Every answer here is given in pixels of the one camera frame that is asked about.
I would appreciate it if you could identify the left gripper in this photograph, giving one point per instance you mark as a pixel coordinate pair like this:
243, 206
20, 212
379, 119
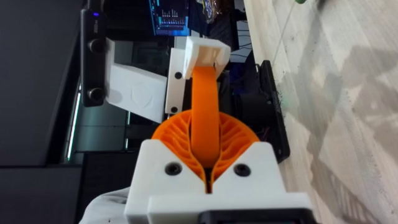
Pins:
136, 91

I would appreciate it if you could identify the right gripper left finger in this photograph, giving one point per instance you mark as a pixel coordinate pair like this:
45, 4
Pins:
155, 180

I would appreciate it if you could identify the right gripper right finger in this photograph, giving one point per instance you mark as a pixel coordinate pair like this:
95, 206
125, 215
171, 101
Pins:
248, 183

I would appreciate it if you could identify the green vegetable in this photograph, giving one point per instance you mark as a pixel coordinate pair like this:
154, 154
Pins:
300, 1

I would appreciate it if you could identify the computer monitor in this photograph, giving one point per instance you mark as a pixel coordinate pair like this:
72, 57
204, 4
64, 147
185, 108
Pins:
169, 17

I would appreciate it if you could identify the white cloth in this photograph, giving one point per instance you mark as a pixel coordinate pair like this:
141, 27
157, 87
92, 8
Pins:
105, 208

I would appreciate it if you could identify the black flat plate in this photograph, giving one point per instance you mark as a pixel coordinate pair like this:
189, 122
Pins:
275, 109

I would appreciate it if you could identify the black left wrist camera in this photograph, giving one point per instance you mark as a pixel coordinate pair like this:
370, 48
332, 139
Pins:
92, 59

